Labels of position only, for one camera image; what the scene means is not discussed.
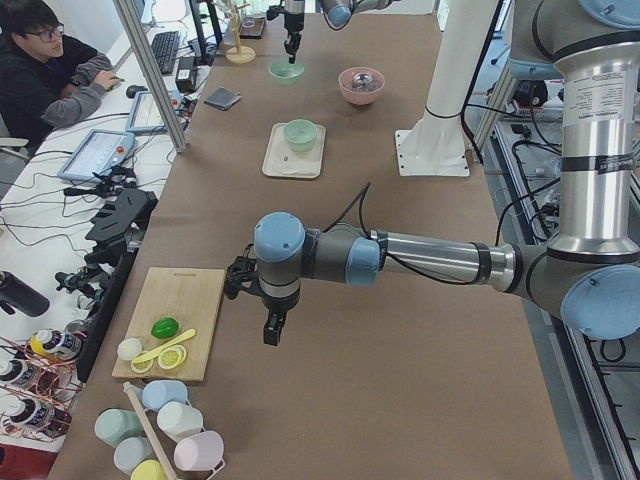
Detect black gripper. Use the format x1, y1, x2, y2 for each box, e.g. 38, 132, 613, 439
262, 293, 300, 346
283, 0, 305, 64

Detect green bowl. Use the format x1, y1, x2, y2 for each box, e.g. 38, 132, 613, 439
285, 139, 316, 152
283, 119, 317, 146
268, 59, 305, 86

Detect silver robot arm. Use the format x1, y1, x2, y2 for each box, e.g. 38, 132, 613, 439
268, 0, 394, 64
249, 1, 639, 345

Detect wooden cup tree stand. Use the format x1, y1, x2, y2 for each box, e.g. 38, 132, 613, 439
212, 0, 256, 65

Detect metal ice scoop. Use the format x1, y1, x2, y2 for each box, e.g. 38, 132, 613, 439
351, 72, 375, 91

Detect pink bowl with ice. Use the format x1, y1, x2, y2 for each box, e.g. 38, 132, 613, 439
338, 67, 385, 106

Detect yellow plastic knife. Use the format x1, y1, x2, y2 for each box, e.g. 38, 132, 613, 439
132, 328, 197, 363

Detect wooden cutting board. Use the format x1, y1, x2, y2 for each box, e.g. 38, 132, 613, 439
112, 267, 225, 383

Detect grey folded cloth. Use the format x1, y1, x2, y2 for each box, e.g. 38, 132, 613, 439
204, 87, 241, 111

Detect green bowl on tray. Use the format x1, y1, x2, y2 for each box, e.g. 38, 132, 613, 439
285, 139, 316, 152

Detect lemon slice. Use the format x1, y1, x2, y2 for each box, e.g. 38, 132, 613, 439
130, 359, 154, 374
157, 344, 187, 370

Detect green lime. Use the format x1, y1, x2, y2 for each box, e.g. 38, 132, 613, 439
151, 317, 180, 339

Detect beige rabbit tray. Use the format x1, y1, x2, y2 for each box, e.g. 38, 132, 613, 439
262, 123, 326, 179

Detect black keyboard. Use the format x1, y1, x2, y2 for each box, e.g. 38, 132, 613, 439
151, 31, 180, 75

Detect white cup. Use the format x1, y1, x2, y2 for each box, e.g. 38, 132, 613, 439
156, 401, 204, 442

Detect blue cup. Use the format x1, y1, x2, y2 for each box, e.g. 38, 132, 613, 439
142, 380, 188, 412

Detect pink cup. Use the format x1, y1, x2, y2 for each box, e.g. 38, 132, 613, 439
174, 430, 225, 472

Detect white garlic bulb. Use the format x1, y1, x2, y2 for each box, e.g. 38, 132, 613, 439
117, 337, 143, 361

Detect teach pendant tablet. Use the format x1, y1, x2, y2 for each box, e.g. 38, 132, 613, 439
125, 91, 166, 135
57, 129, 135, 183

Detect yellow cup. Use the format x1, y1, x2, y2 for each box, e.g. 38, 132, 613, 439
130, 459, 168, 480

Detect green cup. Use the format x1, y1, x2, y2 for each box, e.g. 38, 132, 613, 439
94, 408, 143, 448

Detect grey cup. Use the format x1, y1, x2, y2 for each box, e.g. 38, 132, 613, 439
113, 437, 154, 476

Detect seated person in black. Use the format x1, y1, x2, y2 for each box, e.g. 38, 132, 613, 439
1, 1, 120, 150

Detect black water bottle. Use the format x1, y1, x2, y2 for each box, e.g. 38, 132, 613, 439
1, 271, 50, 317

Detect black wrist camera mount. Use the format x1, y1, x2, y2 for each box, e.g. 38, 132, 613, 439
223, 256, 263, 300

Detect aluminium frame post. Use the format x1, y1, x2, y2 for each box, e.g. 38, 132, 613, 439
113, 0, 187, 154

